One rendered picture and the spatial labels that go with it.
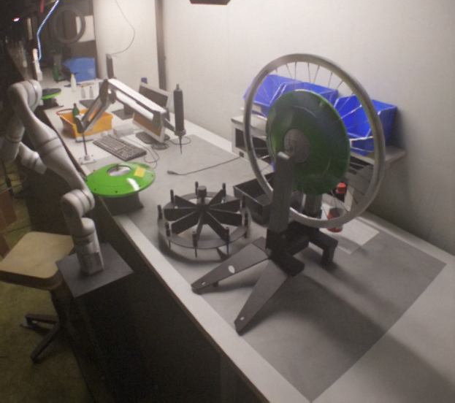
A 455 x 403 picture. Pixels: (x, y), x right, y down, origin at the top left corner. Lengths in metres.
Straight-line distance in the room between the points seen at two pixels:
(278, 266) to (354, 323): 0.29
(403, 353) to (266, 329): 0.39
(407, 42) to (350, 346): 1.06
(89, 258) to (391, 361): 1.03
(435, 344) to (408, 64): 0.96
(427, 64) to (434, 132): 0.25
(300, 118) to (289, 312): 0.57
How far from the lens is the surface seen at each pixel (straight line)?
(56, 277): 1.82
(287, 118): 1.02
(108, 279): 1.34
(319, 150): 0.97
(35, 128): 1.23
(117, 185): 1.44
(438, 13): 1.39
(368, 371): 1.02
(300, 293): 1.16
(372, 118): 0.88
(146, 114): 1.57
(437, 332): 1.18
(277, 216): 1.07
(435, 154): 1.44
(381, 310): 1.17
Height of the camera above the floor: 1.73
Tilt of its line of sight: 24 degrees down
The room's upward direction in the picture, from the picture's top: 1 degrees counter-clockwise
